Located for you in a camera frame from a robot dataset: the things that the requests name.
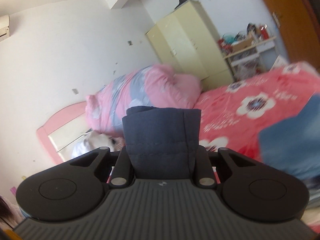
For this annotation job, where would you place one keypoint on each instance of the white shelf unit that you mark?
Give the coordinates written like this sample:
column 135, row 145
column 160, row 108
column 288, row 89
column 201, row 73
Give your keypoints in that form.
column 249, row 62

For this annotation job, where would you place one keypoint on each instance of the beige white crumpled clothes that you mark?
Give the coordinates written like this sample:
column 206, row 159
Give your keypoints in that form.
column 93, row 140

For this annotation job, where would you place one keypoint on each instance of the white air conditioner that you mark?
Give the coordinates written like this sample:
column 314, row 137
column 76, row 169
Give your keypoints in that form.
column 4, row 27

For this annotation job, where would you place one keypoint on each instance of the cardboard box on shelf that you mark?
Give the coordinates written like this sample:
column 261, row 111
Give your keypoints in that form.
column 240, row 45

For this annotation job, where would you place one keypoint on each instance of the blue denim folded garment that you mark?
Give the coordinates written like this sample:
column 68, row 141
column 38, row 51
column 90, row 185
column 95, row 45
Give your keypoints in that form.
column 292, row 145

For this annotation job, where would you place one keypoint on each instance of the red floral bed blanket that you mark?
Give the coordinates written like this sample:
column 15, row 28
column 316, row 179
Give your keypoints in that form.
column 231, row 119

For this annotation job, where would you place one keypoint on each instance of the dark grey shorts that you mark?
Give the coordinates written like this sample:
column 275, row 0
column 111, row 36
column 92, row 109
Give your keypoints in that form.
column 162, row 142

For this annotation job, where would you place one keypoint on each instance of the pink bed headboard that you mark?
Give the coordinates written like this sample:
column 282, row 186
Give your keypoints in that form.
column 61, row 130

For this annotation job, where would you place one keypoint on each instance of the pink grey floral duvet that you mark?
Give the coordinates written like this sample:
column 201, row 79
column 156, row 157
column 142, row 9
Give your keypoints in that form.
column 157, row 85

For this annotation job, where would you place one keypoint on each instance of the cream yellow wardrobe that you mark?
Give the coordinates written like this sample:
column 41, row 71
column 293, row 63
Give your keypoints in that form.
column 187, row 39

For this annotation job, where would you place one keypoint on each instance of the brown wooden door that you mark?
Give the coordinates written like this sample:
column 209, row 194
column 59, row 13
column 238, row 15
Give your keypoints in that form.
column 299, row 28

